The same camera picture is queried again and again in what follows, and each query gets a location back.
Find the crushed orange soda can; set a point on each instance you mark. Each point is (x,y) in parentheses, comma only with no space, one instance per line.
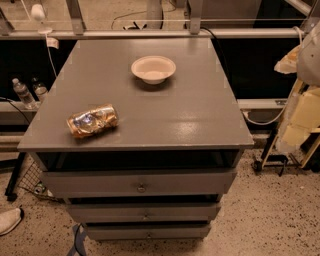
(93,121)

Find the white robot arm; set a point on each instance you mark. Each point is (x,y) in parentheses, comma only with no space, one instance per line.
(304,59)

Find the grey drawer cabinet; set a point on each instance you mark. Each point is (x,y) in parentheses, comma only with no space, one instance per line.
(162,171)

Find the white paper bowl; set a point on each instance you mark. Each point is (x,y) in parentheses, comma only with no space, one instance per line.
(153,70)

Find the clear water bottle right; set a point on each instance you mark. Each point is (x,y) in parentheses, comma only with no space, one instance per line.
(39,89)

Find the clear water bottle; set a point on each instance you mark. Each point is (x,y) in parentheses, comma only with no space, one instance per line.
(39,89)
(24,94)

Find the clear water bottle left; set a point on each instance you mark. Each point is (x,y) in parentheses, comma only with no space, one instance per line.
(24,94)

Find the white shoe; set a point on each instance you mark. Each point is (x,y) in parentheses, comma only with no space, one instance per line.
(10,219)

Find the metal railing frame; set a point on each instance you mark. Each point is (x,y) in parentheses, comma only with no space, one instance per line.
(62,19)

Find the wire mesh basket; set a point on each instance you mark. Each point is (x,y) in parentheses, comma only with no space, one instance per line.
(30,181)

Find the wheeled cart frame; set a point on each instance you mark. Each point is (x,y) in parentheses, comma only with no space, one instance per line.
(299,119)

